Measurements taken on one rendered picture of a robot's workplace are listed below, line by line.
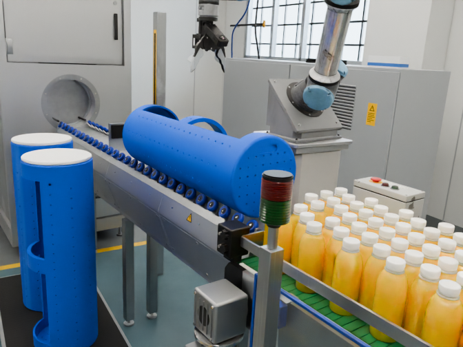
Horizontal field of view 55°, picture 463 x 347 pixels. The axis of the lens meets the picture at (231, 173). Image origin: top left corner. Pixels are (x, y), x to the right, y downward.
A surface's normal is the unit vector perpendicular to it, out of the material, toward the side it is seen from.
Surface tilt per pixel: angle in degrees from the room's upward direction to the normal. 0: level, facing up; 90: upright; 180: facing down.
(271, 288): 90
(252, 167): 90
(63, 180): 90
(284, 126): 90
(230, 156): 59
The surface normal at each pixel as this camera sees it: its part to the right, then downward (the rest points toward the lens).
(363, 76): -0.86, 0.09
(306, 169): 0.51, 0.25
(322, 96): -0.36, 0.73
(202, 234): -0.75, -0.22
